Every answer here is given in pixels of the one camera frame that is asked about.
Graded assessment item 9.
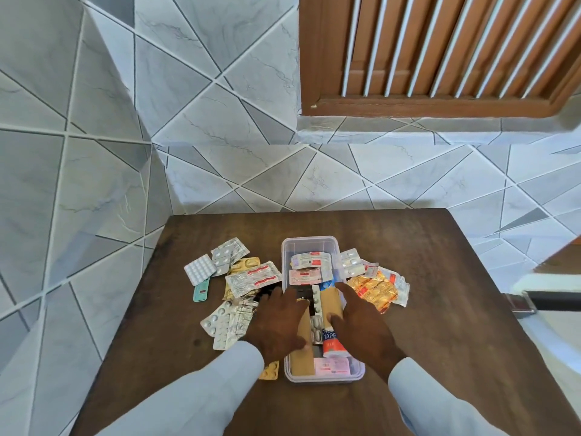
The person's left hand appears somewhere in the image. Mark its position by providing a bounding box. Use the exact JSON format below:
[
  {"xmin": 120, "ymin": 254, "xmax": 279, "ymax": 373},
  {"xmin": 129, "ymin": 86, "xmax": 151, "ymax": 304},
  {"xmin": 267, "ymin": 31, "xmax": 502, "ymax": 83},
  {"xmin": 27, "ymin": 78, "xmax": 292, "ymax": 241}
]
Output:
[{"xmin": 242, "ymin": 286, "xmax": 314, "ymax": 365}]

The person's right hand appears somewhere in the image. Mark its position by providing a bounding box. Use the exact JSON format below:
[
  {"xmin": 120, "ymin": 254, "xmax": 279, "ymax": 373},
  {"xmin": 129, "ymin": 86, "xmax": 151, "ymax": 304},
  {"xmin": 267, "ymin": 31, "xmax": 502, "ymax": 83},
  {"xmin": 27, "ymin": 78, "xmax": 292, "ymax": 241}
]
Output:
[{"xmin": 327, "ymin": 282, "xmax": 407, "ymax": 382}]

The brown paper envelope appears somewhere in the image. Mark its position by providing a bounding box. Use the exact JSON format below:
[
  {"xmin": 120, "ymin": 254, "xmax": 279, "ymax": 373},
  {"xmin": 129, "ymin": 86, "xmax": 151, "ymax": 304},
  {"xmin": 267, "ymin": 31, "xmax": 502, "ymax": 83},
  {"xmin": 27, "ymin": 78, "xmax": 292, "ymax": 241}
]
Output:
[{"xmin": 289, "ymin": 287, "xmax": 344, "ymax": 377}]

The person's right forearm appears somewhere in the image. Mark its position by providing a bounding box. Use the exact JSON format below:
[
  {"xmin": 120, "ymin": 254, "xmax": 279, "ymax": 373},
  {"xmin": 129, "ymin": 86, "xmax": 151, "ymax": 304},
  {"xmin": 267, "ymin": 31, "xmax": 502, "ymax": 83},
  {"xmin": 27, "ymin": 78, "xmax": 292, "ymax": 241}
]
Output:
[{"xmin": 387, "ymin": 357, "xmax": 513, "ymax": 436}]

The person's left forearm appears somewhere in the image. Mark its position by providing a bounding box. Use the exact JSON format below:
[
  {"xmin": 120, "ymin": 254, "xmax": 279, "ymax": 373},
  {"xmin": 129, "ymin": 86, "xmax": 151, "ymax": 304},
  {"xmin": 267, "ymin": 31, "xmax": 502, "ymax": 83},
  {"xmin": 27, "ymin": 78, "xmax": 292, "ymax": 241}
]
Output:
[{"xmin": 97, "ymin": 341, "xmax": 265, "ymax": 436}]

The silver capsule blister strip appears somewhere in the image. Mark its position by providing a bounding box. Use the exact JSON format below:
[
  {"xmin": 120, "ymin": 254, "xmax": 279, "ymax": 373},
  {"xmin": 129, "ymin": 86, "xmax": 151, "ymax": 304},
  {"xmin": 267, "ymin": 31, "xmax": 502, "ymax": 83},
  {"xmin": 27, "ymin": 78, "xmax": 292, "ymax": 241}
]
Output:
[{"xmin": 310, "ymin": 285, "xmax": 325, "ymax": 345}]

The white tube blue label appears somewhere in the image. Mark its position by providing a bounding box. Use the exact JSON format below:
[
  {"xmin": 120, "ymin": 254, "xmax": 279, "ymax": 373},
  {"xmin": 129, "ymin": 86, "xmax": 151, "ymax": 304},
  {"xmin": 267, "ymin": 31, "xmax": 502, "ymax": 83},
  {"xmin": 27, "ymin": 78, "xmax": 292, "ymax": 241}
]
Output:
[{"xmin": 321, "ymin": 328, "xmax": 353, "ymax": 359}]

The pink medicine box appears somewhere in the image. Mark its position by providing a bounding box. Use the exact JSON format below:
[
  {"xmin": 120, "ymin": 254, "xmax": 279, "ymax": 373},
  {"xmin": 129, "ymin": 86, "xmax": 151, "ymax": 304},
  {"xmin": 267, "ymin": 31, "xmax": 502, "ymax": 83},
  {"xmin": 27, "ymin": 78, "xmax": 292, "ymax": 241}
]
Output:
[{"xmin": 313, "ymin": 357, "xmax": 351, "ymax": 377}]

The orange foil blister pack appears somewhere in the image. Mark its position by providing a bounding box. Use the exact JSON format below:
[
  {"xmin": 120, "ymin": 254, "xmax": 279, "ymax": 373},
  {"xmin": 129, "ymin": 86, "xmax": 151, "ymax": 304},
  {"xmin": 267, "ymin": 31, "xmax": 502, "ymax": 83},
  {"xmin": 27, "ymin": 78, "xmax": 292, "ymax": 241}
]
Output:
[{"xmin": 347, "ymin": 271, "xmax": 399, "ymax": 314}]

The pink blister pack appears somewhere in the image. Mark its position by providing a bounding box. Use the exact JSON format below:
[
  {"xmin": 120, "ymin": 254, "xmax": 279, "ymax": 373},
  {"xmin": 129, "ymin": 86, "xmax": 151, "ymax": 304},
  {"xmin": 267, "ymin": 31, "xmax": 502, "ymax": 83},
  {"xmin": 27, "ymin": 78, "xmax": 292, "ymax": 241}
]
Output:
[{"xmin": 289, "ymin": 268, "xmax": 324, "ymax": 286}]

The small white blister pack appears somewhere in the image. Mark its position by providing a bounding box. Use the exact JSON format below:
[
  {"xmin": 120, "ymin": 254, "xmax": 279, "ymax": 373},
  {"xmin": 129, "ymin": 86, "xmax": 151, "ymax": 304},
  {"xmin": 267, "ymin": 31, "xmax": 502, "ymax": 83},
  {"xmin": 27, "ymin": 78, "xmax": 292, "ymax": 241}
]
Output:
[{"xmin": 339, "ymin": 248, "xmax": 367, "ymax": 280}]

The silver blister pack red label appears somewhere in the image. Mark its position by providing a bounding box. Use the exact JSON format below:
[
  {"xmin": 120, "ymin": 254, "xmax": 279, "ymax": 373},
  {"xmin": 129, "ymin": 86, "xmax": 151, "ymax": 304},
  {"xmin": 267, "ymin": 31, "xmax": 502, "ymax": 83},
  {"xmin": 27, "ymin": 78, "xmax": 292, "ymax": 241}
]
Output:
[{"xmin": 291, "ymin": 252, "xmax": 333, "ymax": 271}]

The crumpled silver blister pack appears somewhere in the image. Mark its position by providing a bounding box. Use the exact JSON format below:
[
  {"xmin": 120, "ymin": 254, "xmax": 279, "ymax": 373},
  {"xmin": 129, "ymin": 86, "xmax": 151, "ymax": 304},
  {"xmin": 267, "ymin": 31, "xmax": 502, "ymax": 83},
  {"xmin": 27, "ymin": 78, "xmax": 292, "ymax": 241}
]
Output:
[{"xmin": 212, "ymin": 297, "xmax": 260, "ymax": 351}]

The silver foil red-print blister pack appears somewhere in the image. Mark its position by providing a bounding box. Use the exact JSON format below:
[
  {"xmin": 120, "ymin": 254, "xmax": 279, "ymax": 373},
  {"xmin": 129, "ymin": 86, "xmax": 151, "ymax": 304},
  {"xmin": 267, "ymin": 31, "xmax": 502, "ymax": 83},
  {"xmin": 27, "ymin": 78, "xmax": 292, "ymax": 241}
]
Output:
[{"xmin": 378, "ymin": 266, "xmax": 410, "ymax": 308}]

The large silver red-striped blister pack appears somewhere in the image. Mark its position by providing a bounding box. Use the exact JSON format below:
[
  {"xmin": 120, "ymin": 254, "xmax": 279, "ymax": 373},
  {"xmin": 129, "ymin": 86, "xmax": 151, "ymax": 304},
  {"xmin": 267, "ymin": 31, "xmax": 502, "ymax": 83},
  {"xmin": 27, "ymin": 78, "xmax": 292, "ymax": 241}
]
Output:
[{"xmin": 225, "ymin": 261, "xmax": 283, "ymax": 299}]

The clear plastic storage box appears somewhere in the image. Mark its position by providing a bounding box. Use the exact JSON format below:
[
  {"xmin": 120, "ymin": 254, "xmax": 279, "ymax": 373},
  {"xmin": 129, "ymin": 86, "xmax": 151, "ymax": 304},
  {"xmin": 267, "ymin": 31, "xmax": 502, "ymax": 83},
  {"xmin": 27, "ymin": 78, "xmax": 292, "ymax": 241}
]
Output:
[{"xmin": 281, "ymin": 236, "xmax": 366, "ymax": 384}]

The white pill blister pack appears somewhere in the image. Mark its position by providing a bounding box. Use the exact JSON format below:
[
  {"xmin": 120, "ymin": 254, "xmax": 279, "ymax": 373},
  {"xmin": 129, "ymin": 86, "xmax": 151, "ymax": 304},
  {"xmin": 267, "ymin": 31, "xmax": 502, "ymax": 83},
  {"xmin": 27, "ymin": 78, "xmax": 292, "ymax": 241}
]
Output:
[{"xmin": 200, "ymin": 300, "xmax": 233, "ymax": 338}]

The yellow blister pack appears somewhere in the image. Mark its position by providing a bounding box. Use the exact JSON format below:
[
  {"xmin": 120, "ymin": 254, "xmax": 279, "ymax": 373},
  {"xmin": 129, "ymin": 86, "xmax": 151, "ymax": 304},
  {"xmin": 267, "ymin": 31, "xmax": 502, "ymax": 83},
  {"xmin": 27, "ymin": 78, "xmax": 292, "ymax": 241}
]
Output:
[{"xmin": 226, "ymin": 257, "xmax": 262, "ymax": 276}]

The silver round-tablet blister pack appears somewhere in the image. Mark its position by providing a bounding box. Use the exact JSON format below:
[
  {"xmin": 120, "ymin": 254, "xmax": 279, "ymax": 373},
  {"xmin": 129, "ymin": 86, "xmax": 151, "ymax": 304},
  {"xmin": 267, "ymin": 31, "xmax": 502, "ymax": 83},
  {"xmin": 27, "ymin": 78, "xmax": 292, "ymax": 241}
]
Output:
[{"xmin": 211, "ymin": 237, "xmax": 251, "ymax": 278}]

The white tablet blister pack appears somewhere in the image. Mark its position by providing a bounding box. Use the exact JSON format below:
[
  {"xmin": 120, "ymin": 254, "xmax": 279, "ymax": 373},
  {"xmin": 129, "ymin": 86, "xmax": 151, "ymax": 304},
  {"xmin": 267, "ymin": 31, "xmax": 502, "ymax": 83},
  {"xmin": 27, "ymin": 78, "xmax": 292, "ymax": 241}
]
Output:
[{"xmin": 183, "ymin": 253, "xmax": 218, "ymax": 287}]

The brown wooden furniture edge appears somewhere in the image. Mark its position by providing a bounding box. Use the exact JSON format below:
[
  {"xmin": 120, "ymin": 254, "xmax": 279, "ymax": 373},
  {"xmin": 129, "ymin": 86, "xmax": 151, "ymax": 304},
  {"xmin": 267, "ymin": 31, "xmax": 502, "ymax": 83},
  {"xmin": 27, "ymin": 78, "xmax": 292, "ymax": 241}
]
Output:
[{"xmin": 533, "ymin": 237, "xmax": 581, "ymax": 276}]

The brown wooden window shutter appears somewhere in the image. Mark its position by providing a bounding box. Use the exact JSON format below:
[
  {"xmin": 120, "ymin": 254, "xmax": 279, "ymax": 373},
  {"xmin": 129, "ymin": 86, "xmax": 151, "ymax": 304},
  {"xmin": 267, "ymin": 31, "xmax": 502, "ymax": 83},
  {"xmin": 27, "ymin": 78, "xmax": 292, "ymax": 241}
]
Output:
[{"xmin": 299, "ymin": 0, "xmax": 581, "ymax": 119}]

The black handle metal end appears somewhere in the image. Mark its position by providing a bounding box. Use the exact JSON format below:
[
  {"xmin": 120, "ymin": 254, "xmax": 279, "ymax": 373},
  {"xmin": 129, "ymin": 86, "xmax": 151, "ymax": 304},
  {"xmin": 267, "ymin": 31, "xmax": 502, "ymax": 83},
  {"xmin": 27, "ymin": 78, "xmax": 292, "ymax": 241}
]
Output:
[{"xmin": 501, "ymin": 290, "xmax": 581, "ymax": 319}]

